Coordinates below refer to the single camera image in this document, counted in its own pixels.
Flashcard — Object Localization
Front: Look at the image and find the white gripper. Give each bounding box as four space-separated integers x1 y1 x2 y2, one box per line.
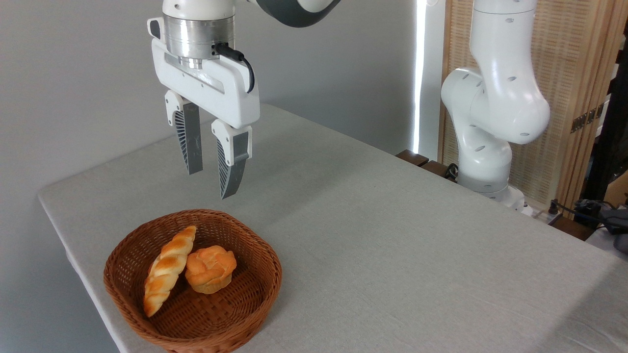
147 17 261 200

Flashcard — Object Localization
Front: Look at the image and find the long twisted bread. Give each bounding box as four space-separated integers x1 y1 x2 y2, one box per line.
143 226 197 318

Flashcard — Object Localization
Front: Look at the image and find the round bread bun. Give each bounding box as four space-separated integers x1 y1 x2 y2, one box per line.
185 246 237 295

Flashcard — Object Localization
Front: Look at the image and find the brown wicker basket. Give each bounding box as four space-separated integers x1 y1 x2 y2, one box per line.
104 209 283 353

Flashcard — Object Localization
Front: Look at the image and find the grey tablecloth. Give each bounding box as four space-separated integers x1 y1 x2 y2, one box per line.
38 103 628 353

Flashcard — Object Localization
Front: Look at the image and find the bamboo folding screen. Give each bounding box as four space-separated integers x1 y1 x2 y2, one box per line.
438 0 628 212

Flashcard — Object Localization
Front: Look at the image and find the brass screen hinge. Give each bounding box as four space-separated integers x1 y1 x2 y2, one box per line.
571 103 605 134

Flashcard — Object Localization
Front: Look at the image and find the black metal stand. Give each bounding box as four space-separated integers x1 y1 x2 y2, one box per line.
584 20 628 202

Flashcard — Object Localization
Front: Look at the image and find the grey power adapter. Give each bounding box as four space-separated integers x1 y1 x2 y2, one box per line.
602 207 628 253

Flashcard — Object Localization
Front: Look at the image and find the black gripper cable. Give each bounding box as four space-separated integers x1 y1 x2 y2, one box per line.
214 43 256 94

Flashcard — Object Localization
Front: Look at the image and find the black power cable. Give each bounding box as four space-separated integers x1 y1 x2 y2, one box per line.
549 198 610 229

